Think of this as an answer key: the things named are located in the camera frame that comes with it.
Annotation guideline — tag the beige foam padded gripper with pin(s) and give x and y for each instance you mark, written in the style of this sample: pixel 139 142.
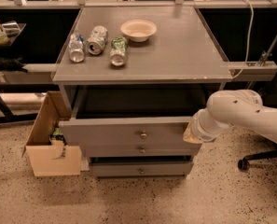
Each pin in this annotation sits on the beige foam padded gripper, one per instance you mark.
pixel 200 129

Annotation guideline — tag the grey top drawer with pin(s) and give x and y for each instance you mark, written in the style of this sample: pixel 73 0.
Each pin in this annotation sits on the grey top drawer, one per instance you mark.
pixel 115 115

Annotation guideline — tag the grey drawer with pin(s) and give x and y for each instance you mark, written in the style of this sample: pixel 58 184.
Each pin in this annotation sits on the grey drawer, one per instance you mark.
pixel 141 166
pixel 115 115
pixel 141 150

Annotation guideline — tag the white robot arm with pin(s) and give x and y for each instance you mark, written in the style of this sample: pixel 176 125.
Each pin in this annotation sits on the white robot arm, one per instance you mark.
pixel 224 109

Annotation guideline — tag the grey bottom drawer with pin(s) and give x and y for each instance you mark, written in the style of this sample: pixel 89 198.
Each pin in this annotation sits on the grey bottom drawer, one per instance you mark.
pixel 141 166

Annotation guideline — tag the silver top drawer knob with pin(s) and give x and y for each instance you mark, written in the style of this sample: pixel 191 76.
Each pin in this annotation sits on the silver top drawer knob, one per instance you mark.
pixel 143 135

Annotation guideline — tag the grey wooden drawer cabinet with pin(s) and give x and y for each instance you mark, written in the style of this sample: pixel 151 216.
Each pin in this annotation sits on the grey wooden drawer cabinet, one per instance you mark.
pixel 180 53

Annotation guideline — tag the grey middle drawer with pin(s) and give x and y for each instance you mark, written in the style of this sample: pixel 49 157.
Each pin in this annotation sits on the grey middle drawer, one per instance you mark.
pixel 141 150

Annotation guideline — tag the black office chair base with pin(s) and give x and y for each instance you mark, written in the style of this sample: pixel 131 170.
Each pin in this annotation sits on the black office chair base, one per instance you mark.
pixel 244 163

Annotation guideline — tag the crushed green can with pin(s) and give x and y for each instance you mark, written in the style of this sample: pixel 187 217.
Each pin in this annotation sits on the crushed green can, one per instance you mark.
pixel 118 52

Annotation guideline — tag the beige paper bowl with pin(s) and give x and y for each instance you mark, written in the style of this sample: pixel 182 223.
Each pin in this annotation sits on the beige paper bowl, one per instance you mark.
pixel 138 30

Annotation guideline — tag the green can in box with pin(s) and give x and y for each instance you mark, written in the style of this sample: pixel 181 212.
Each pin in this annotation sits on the green can in box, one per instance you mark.
pixel 57 138

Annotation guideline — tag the crushed white silver can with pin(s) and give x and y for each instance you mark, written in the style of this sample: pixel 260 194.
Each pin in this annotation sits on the crushed white silver can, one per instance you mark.
pixel 97 40

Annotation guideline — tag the open cardboard box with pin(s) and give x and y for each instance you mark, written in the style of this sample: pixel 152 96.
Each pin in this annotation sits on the open cardboard box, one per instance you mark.
pixel 47 158

